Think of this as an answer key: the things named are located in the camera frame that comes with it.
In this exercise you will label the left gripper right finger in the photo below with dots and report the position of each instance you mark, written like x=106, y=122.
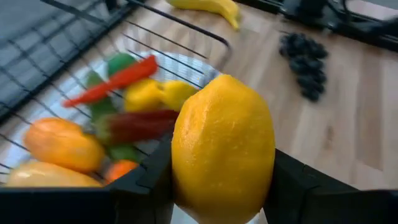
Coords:
x=292, y=193

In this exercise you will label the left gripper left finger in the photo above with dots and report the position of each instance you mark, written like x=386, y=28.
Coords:
x=146, y=193

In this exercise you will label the small orange tangerine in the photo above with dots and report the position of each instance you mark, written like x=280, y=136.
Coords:
x=119, y=169

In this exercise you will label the dark red chili pepper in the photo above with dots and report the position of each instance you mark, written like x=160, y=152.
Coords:
x=140, y=126

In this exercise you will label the yellow lemon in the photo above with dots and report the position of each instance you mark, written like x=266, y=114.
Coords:
x=143, y=95
x=178, y=93
x=224, y=149

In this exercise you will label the green cucumber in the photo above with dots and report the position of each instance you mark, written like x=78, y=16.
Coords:
x=101, y=107

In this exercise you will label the orange yellow mango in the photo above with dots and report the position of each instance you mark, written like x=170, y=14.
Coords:
x=62, y=143
x=46, y=177

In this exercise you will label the bright red long pepper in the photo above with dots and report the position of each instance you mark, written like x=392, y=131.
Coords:
x=124, y=79

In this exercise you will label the dark grape bunch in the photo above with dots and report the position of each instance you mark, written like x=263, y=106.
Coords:
x=306, y=65

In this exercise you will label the green lime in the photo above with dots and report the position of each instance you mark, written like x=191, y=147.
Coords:
x=119, y=62

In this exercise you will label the yellow banana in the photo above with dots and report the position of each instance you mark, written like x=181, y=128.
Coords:
x=214, y=7

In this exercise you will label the white round plate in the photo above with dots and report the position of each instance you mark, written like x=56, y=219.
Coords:
x=186, y=67

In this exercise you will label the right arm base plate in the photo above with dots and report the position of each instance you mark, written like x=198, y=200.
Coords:
x=311, y=9

